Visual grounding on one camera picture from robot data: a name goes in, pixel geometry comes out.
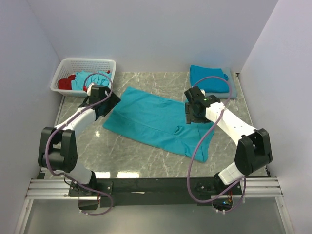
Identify teal t-shirt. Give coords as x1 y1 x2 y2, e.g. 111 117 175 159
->
190 65 230 93
103 86 214 162

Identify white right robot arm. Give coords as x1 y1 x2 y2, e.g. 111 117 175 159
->
185 86 273 195

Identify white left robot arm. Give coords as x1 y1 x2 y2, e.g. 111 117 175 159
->
38 84 121 196

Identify crumpled light blue shirt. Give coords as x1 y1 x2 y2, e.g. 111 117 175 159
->
71 71 113 91

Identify folded teal t-shirt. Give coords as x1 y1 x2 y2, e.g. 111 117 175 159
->
190 65 230 93

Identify red shirt in basket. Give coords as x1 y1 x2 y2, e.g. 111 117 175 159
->
58 70 110 90

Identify folded grey-blue t-shirt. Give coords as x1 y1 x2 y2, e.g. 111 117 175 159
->
205 68 237 99

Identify white plastic laundry basket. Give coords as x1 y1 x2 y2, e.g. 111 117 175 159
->
50 58 116 97

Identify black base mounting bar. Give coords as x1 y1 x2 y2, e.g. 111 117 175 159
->
68 177 244 210

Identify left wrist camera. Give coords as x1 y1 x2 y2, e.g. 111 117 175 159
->
83 82 95 96

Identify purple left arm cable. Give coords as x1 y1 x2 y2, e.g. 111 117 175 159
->
46 72 114 174

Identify aluminium rail frame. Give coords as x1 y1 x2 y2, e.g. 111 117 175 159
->
14 96 293 234

